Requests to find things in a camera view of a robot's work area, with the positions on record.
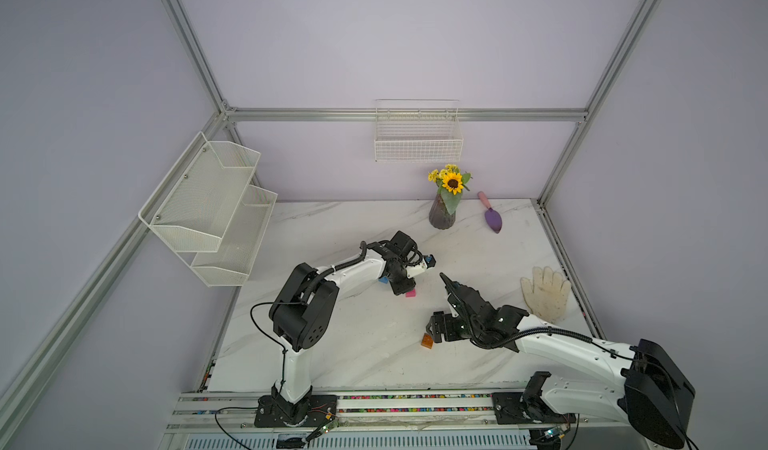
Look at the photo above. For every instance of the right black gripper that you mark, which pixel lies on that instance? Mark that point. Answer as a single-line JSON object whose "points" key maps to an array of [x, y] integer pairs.
{"points": [[448, 324]]}

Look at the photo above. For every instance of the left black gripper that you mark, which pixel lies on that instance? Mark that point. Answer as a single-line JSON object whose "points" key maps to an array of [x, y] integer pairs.
{"points": [[406, 286]]}

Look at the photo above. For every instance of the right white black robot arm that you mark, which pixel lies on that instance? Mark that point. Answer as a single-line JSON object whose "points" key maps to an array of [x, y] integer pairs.
{"points": [[639, 385]]}

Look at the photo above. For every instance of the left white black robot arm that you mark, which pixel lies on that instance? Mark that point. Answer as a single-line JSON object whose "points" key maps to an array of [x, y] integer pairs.
{"points": [[301, 314]]}

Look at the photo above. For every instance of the orange square lego brick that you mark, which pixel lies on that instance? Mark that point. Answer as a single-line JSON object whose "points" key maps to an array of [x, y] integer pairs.
{"points": [[427, 341]]}

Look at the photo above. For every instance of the white work glove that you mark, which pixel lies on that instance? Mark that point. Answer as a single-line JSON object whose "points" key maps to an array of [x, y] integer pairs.
{"points": [[546, 294]]}

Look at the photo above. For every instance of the sunflower bouquet in grey vase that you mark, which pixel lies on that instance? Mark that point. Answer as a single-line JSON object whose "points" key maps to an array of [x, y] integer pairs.
{"points": [[451, 185]]}

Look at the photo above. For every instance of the purple pink garden trowel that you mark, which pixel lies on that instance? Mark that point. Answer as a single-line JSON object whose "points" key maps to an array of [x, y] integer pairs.
{"points": [[492, 217]]}

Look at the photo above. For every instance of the white mesh two-tier shelf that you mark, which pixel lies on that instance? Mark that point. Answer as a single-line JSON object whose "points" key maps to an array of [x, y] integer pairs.
{"points": [[210, 213]]}

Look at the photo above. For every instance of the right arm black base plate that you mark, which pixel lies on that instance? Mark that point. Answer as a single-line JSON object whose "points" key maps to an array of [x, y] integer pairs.
{"points": [[513, 408]]}

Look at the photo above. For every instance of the white wire wall basket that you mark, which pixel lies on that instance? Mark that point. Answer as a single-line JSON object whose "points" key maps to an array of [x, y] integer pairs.
{"points": [[417, 131]]}

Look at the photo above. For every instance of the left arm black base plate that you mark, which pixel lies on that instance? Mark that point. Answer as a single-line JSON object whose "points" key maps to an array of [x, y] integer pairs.
{"points": [[274, 411]]}

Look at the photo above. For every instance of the aluminium front rail frame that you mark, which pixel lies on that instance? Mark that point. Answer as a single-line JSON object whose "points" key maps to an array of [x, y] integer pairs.
{"points": [[432, 409]]}

